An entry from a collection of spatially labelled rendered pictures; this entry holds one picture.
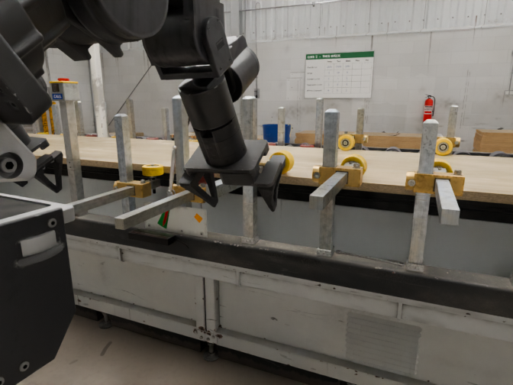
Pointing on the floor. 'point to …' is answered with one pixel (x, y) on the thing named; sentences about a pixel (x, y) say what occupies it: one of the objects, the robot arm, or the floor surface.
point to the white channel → (98, 90)
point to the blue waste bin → (270, 133)
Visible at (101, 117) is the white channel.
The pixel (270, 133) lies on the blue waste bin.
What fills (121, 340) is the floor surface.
